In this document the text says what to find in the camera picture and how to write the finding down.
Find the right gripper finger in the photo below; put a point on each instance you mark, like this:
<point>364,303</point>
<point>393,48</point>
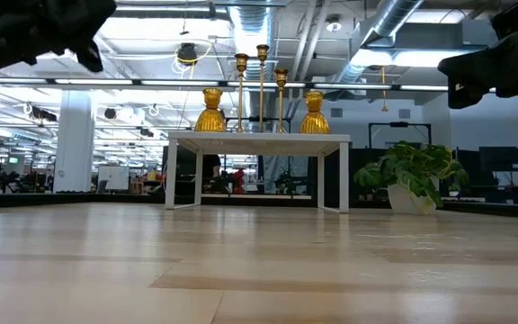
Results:
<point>465,95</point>
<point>484,65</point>

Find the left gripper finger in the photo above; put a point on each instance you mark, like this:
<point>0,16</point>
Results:
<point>91,56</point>
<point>74,22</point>

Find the amber ribbed glass candle holder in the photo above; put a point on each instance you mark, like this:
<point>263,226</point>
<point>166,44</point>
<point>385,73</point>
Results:
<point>210,121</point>
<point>314,123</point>

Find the medium gold candlestick holder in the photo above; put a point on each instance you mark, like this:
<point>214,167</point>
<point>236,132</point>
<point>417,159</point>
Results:
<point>241,60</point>

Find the tallest gold candlestick holder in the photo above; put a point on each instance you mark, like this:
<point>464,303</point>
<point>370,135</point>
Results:
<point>262,51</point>

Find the shortest gold candlestick holder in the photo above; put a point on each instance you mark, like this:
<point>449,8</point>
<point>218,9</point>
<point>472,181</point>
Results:
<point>281,76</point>

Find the black background monitor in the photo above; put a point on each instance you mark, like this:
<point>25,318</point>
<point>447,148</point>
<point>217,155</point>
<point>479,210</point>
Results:
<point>502,158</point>

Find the white building column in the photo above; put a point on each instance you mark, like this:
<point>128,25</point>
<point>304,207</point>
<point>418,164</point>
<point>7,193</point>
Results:
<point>74,144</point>

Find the green leafy plant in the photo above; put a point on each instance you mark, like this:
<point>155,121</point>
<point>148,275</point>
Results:
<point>407,168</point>

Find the white plant pot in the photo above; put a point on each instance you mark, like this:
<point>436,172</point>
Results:
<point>405,200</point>

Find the white whiteboard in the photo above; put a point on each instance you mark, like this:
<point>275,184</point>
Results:
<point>114,177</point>

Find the round ceiling sensor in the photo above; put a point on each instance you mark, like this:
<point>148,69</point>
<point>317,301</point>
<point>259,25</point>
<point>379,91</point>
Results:
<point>333,26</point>

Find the white perforated metal shelf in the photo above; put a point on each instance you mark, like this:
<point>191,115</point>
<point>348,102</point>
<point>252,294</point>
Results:
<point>259,143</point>

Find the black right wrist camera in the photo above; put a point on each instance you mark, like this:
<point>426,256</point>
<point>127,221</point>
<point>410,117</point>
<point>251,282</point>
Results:
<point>513,20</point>

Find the black metal stand frame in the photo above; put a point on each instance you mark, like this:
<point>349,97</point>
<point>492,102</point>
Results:
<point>398,124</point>

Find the black ceiling light rail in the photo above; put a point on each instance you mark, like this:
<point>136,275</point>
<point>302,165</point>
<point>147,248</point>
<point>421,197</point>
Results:
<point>173,83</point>

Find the black ceiling-mounted camera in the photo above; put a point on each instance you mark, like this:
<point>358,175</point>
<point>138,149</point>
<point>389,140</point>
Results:
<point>187,51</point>

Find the silver ventilation duct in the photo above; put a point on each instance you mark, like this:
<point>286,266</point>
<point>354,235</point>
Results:
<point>394,15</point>

